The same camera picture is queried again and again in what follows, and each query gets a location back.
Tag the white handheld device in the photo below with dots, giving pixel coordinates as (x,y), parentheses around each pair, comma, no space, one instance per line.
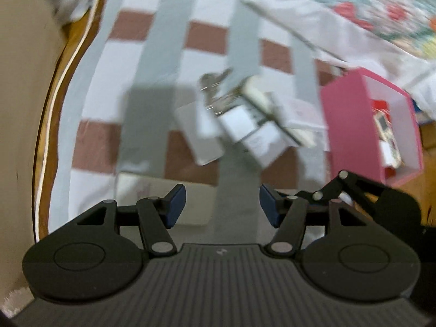
(386,133)

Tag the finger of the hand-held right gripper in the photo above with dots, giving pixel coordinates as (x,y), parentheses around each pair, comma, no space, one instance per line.
(340,184)

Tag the white box printed label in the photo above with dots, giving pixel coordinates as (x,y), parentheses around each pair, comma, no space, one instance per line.
(265,146)

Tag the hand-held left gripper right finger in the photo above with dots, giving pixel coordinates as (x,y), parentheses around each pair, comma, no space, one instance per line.
(268,205)

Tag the white box grey label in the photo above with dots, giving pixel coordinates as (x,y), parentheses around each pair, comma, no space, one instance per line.
(238,126)

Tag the wooden bed frame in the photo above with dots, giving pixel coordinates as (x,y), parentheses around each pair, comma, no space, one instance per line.
(47,136)

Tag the pink storage box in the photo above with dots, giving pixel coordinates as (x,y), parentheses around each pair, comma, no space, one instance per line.
(347,129)

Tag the checkered bed sheet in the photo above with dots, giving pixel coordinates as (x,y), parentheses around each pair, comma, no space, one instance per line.
(160,34)

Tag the beige furniture panel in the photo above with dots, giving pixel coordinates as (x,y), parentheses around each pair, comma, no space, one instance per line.
(24,92)

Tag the white box pink print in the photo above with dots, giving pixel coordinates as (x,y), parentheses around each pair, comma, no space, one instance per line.
(299,114)

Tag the glossy white card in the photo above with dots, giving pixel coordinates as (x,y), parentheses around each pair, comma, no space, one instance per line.
(197,207)

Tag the bunch of metal keys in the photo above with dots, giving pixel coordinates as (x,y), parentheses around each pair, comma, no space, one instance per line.
(213,85)

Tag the small red item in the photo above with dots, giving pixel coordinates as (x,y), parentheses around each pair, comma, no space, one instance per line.
(378,105)

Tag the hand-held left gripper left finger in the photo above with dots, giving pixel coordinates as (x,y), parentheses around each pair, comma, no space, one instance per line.
(177,204)

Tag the floral quilt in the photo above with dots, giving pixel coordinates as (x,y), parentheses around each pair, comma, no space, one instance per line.
(374,3)

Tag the plain white box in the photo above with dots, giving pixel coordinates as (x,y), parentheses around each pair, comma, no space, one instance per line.
(199,136)

